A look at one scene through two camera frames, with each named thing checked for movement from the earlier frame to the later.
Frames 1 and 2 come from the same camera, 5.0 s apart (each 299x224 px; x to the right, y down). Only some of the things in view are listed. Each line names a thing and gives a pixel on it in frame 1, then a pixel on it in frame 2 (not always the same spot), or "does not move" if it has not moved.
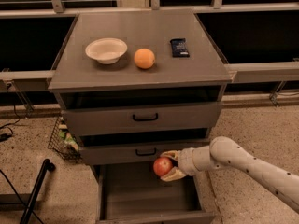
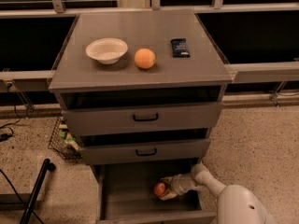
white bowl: x=106 y=50 does not move
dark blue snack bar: x=179 y=48 does not move
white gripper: x=186 y=162 -> x=178 y=185
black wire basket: x=64 y=141 does not move
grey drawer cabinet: x=134 y=84 does not move
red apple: x=162 y=165 -> x=160 y=189
